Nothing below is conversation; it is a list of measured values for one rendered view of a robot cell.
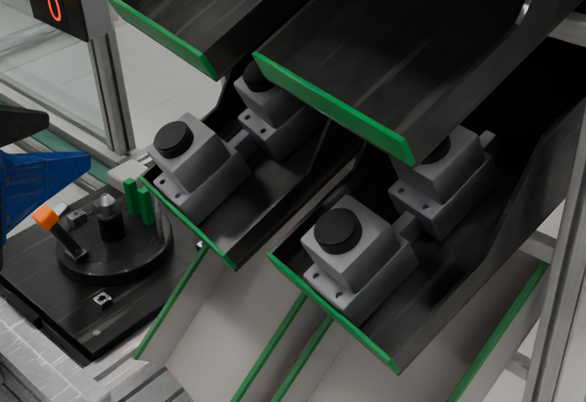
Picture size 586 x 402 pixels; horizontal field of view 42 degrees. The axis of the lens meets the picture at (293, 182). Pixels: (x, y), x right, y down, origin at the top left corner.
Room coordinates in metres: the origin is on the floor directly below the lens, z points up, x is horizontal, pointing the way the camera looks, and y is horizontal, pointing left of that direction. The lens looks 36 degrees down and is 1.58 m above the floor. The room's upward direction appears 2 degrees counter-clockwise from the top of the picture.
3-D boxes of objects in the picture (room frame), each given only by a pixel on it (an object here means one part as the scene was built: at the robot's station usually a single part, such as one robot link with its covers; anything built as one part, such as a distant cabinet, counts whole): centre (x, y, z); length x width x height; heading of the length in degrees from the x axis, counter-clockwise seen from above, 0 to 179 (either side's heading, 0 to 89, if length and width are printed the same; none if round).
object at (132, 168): (0.86, 0.22, 0.97); 0.05 x 0.05 x 0.04; 46
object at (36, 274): (0.72, 0.22, 0.96); 0.24 x 0.24 x 0.02; 46
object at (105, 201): (0.72, 0.22, 1.04); 0.02 x 0.02 x 0.03
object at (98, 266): (0.72, 0.22, 0.98); 0.14 x 0.14 x 0.02
